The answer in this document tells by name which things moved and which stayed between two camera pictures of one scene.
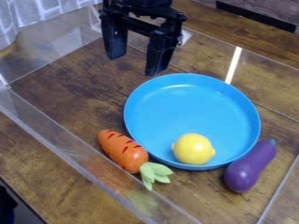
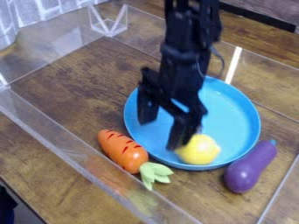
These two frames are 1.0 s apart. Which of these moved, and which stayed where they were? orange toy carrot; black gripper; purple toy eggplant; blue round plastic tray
Moved: black gripper
Stayed: purple toy eggplant; orange toy carrot; blue round plastic tray
